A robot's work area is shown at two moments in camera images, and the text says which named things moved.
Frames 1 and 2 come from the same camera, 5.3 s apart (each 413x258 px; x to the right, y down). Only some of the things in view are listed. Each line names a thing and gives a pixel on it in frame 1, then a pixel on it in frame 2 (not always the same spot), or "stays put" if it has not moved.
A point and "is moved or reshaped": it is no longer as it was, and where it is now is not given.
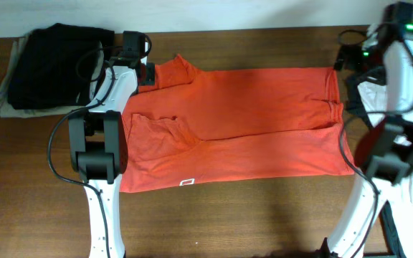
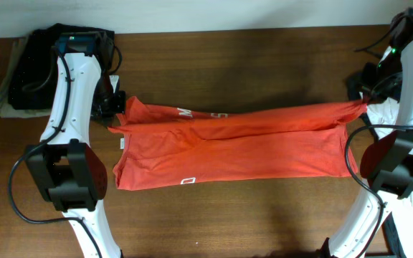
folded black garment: x=56 y=66 stays put
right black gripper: x=353 y=51 → x=371 y=94
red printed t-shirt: x=185 y=125 is moved or reshaped
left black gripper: x=151 y=74 → x=107 y=117
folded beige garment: x=1 y=104 stays put
